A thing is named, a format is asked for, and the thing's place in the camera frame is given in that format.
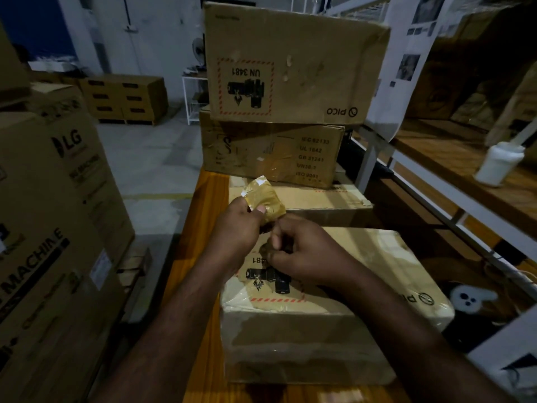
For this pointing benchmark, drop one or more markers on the person's left hand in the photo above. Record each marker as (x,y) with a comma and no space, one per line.
(239,234)

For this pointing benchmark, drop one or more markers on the person's right hand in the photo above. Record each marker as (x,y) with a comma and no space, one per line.
(312,255)

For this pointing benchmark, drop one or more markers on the person's right fingers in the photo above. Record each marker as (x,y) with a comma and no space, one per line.
(275,247)

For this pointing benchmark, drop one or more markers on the person's left thumb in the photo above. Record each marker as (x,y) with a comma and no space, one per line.
(256,210)

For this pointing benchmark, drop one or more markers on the brown packing tape strip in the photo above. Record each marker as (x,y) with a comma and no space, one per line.
(264,199)

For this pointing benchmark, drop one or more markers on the person's right forearm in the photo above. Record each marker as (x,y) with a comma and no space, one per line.
(402,339)

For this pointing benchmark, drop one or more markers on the person's left forearm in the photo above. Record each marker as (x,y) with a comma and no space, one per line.
(168,331)

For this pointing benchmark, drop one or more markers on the flat cardboard box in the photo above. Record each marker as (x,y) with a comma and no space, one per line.
(310,201)

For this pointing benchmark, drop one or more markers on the cardboard box with black text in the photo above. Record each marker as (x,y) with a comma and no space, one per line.
(268,153)

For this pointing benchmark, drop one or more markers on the taped cardboard box with red-dashed label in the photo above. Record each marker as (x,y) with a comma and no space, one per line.
(335,327)

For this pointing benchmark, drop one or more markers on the wooden pallet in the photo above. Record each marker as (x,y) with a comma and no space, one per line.
(133,272)

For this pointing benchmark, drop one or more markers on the large cardboard box with red-dashed label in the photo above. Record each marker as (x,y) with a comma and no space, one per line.
(293,67)

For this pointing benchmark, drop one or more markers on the small desk fan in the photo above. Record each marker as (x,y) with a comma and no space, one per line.
(198,52)

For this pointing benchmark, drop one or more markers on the stack of cardboard boxes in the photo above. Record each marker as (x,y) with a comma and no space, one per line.
(123,98)

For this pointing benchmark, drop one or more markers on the white metal shelving rack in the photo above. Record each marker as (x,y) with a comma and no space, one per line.
(440,180)

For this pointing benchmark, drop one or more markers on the white controller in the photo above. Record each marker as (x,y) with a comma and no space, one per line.
(470,298)

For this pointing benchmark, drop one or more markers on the white printed paper sheet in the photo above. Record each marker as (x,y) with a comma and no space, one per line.
(402,62)

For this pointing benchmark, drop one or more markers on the large appliance cardboard box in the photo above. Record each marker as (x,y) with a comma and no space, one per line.
(46,255)

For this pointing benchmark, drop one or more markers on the white plastic bottle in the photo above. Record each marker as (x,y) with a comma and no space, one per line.
(499,162)

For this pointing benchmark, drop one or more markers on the cardboard boxes on shelf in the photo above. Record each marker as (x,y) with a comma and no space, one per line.
(474,67)

